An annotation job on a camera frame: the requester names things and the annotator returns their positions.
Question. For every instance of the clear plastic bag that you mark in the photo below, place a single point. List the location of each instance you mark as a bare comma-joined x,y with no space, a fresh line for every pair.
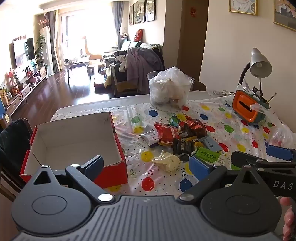
281,136

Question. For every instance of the pink plush toy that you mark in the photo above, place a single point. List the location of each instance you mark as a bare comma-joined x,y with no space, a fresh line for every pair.
10,78

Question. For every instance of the black framed picture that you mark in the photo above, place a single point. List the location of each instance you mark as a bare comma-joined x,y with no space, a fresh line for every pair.
131,15
139,11
150,10

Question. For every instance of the green potted plant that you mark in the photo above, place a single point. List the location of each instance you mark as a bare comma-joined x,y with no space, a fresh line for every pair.
39,49

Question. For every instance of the red snack packet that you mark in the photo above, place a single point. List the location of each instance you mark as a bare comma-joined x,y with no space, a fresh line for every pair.
165,135

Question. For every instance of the orange green tissue box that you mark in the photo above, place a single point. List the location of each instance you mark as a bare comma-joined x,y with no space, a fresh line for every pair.
245,107

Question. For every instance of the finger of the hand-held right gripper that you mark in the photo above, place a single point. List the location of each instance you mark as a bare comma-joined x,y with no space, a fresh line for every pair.
278,152
245,158

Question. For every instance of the white standing air conditioner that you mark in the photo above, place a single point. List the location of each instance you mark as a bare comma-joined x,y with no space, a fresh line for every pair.
45,46

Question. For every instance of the purple-grey clothing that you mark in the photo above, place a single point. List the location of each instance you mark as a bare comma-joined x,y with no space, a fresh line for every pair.
142,66

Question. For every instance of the paintbrush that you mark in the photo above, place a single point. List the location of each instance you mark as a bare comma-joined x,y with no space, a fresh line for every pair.
271,97

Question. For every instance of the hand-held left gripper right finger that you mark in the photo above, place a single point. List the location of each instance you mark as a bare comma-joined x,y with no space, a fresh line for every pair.
198,167

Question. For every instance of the small wooden stool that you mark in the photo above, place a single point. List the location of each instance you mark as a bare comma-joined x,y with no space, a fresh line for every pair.
101,66
91,68

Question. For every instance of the dark red foil packet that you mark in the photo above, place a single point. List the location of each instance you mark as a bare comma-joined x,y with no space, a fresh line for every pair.
195,129

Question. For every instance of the clear plastic container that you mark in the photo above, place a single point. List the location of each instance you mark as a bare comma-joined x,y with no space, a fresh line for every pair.
171,102

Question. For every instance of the wooden television cabinet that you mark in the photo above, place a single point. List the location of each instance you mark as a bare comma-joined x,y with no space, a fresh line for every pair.
25,88

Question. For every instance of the green wrapped candy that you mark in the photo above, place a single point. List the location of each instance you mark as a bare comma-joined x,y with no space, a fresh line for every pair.
173,121

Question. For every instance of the green snack packet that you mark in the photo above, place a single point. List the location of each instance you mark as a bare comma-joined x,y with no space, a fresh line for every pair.
207,156

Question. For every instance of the dark jacket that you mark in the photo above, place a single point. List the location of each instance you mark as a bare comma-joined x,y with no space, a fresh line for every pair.
13,143

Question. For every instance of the red cushion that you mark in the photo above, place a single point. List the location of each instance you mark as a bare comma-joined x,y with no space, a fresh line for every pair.
138,35

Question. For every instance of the red wall ornament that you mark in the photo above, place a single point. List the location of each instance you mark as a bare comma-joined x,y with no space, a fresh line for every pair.
193,11

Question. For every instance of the gold framed picture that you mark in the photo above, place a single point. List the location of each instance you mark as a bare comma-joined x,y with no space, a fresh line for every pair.
285,12
242,7

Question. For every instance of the television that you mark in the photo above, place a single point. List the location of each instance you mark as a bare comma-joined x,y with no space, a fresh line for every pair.
22,52

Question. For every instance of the person's right hand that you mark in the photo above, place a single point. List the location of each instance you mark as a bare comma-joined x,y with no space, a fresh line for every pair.
289,217

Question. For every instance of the white snack packet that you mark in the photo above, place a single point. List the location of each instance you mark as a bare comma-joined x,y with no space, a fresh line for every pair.
149,136

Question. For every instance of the wooden chair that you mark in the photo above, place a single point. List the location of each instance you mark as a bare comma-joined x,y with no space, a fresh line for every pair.
200,85

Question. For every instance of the white plastic bag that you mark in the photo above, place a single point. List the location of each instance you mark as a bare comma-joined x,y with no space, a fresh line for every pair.
172,78

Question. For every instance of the black snack packet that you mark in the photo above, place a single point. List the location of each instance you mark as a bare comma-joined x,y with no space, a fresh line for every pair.
185,145

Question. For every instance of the red cardboard box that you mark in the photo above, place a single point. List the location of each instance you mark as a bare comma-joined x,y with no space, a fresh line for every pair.
69,139

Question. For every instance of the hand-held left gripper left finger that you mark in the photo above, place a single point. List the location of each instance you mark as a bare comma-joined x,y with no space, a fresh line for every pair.
93,166

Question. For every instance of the grey curtain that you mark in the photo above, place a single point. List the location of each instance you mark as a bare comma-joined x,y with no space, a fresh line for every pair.
116,23
54,41

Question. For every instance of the blue-grey snack packet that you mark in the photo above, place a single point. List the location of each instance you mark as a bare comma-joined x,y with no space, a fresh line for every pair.
211,143

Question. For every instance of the chair with piled clothes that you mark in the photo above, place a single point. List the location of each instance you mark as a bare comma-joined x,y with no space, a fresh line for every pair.
118,76

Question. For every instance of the wooden coffee table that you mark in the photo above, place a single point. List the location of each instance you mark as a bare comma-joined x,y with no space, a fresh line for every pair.
77,62

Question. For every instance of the grey desk lamp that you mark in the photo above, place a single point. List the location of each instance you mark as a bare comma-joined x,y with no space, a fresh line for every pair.
260,62

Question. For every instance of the pale yellow snack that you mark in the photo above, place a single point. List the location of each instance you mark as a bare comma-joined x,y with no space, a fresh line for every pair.
166,160

